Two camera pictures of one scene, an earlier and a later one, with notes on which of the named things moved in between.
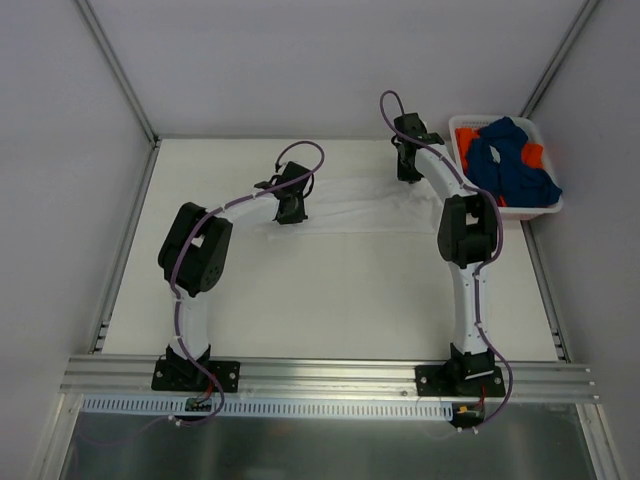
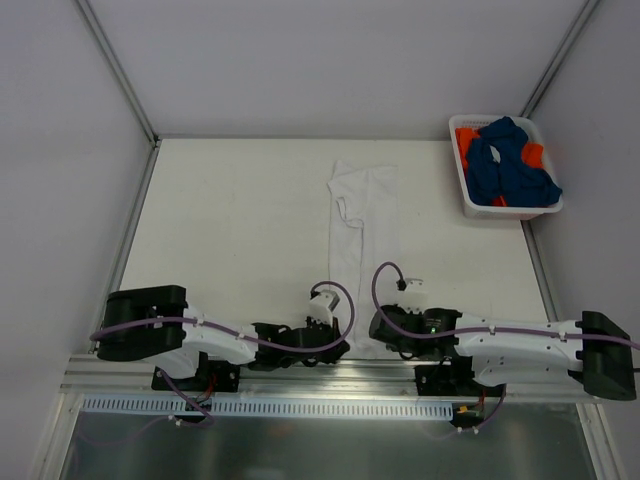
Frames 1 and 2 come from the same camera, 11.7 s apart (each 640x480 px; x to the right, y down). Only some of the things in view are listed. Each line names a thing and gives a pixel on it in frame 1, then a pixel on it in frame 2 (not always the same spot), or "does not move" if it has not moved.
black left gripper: x=291 y=211 → x=329 y=340
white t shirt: x=348 y=209 → x=363 y=237
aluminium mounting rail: x=279 y=380 does not move
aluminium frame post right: x=559 y=58 does not move
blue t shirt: x=518 y=184 does not move
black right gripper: x=407 y=167 → x=382 y=326
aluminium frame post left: x=100 y=35 does not move
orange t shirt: x=532 y=153 does not move
